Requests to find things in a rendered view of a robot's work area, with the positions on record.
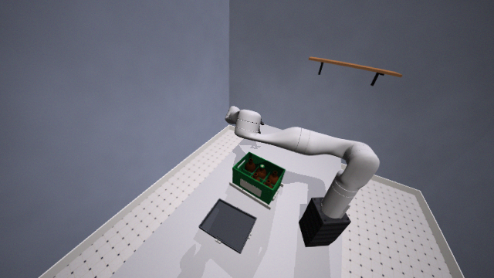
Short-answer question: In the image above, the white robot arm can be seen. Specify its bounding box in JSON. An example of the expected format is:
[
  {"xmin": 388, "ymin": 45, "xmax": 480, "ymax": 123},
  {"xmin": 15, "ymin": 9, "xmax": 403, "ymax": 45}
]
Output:
[{"xmin": 225, "ymin": 106, "xmax": 380, "ymax": 219}]

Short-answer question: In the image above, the dark green crate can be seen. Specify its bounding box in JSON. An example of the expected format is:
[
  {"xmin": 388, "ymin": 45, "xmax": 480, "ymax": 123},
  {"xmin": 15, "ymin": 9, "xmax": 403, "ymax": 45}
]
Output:
[{"xmin": 232, "ymin": 152, "xmax": 283, "ymax": 205}]

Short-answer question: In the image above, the grey flat bar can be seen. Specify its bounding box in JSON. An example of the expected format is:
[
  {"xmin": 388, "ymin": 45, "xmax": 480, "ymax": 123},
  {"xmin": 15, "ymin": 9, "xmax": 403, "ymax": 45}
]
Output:
[{"xmin": 215, "ymin": 181, "xmax": 284, "ymax": 244}]

